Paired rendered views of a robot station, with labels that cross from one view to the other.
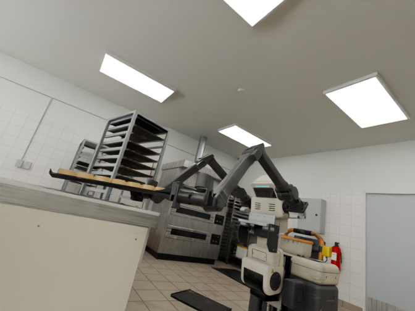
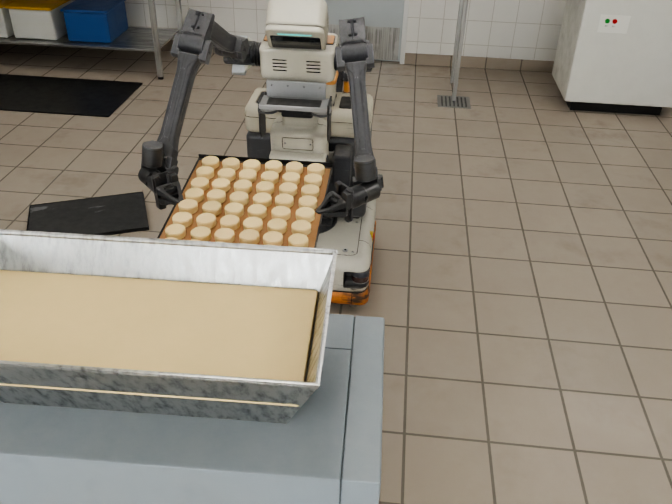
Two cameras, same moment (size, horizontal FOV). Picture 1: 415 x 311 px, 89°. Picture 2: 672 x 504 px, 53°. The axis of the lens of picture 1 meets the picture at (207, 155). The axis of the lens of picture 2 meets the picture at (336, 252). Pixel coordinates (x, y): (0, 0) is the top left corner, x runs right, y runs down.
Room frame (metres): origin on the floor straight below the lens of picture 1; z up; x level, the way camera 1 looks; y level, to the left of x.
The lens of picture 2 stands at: (-0.10, 1.38, 1.88)
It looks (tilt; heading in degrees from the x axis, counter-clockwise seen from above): 33 degrees down; 307
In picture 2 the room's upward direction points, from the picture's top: 2 degrees clockwise
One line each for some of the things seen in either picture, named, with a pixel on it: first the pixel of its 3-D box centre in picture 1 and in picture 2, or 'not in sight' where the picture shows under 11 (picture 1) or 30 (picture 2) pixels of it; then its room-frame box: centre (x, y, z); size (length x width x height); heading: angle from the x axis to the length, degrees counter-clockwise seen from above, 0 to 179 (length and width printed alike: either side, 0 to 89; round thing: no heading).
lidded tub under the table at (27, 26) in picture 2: not in sight; (44, 16); (5.31, -1.72, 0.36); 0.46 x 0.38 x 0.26; 122
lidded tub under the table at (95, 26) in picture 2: not in sight; (96, 19); (4.93, -1.95, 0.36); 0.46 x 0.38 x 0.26; 123
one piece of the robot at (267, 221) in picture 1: (258, 230); (295, 110); (1.47, -0.44, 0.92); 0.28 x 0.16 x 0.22; 32
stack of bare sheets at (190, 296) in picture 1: (201, 302); (88, 216); (2.82, -0.31, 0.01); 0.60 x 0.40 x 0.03; 55
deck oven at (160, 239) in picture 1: (191, 212); not in sight; (5.22, 0.08, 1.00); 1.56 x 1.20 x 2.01; 122
